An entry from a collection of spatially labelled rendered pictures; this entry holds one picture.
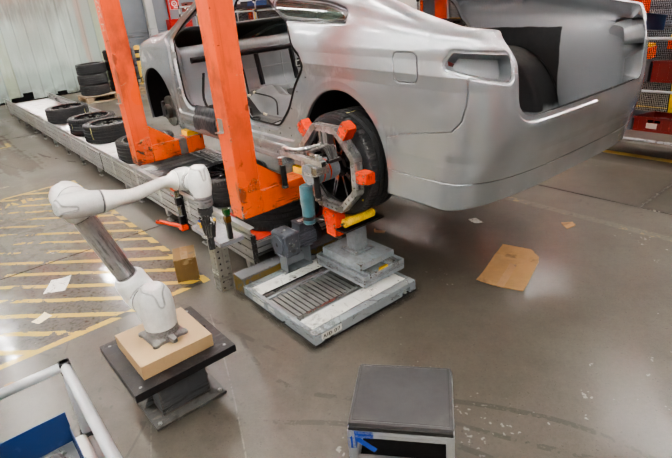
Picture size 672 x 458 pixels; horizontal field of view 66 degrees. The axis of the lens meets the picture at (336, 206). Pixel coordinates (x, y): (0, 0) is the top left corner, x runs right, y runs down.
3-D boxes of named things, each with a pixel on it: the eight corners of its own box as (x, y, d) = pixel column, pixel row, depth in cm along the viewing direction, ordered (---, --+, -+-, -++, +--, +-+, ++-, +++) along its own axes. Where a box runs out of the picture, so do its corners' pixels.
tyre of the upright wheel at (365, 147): (417, 160, 301) (353, 83, 324) (388, 171, 288) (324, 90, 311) (374, 223, 351) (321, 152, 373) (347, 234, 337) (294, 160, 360)
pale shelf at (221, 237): (244, 239, 336) (243, 235, 335) (221, 248, 326) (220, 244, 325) (213, 222, 368) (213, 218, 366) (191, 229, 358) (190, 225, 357)
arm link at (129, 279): (142, 321, 257) (126, 306, 272) (169, 300, 264) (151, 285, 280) (46, 199, 215) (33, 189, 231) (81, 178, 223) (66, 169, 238)
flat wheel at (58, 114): (98, 116, 878) (94, 102, 869) (59, 125, 832) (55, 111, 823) (79, 114, 918) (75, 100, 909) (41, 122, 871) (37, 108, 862)
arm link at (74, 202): (102, 189, 217) (91, 183, 227) (55, 196, 206) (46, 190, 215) (106, 218, 221) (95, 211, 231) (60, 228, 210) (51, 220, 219)
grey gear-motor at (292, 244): (336, 258, 373) (332, 214, 360) (288, 280, 349) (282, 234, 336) (320, 251, 386) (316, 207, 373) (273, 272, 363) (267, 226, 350)
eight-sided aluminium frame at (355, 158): (366, 217, 313) (360, 129, 293) (358, 220, 309) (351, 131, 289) (312, 196, 353) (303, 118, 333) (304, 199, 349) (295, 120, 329)
